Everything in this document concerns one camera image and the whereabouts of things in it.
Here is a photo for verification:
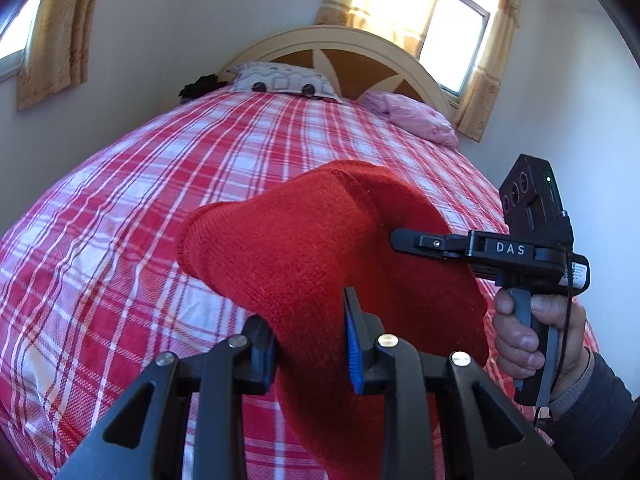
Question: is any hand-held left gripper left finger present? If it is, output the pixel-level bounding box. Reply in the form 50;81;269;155
52;315;279;480

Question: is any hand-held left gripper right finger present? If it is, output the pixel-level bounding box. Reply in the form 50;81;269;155
342;287;574;480

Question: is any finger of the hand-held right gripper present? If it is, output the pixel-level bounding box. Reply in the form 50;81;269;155
390;228;471;262

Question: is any red knit sweater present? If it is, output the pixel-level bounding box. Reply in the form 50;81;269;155
175;159;491;480

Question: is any person's right forearm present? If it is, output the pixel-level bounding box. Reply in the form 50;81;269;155
535;347;640;480

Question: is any person's right hand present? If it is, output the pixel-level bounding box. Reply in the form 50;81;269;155
492;290;589;404

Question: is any pink pillow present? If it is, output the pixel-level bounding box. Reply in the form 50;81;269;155
361;91;459;148

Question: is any beige patterned curtain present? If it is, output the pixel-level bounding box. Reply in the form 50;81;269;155
16;0;107;111
452;0;525;143
314;0;448;43

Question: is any white framed window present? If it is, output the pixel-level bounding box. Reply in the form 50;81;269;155
420;0;501;98
0;0;43;78

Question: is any red plaid bed sheet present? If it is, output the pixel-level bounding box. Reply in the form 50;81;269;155
0;87;601;480

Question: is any grey patterned pillow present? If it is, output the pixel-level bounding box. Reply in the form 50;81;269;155
231;61;343;103

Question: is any cream wooden headboard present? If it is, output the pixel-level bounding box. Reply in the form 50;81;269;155
220;25;458;121

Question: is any dark cloth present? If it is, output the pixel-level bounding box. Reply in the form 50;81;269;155
179;74;233;103

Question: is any thin black cord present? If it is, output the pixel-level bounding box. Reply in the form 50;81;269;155
532;242;576;428

